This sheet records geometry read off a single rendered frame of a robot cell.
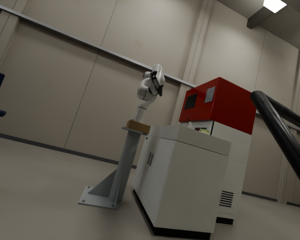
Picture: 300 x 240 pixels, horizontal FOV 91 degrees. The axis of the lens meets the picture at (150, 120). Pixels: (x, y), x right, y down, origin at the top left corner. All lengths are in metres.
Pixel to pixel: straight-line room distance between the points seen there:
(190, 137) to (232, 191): 1.17
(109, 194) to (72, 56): 3.20
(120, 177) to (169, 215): 0.65
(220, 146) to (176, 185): 0.59
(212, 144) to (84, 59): 3.41
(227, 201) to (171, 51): 3.70
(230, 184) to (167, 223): 1.11
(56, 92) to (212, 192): 3.52
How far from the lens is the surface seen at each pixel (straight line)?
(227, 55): 5.57
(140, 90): 1.09
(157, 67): 1.36
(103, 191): 1.91
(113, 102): 3.72
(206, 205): 1.69
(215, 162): 1.63
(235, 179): 2.38
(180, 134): 1.37
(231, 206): 2.43
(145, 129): 1.67
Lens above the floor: 0.75
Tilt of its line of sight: 8 degrees up
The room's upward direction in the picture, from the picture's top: 16 degrees clockwise
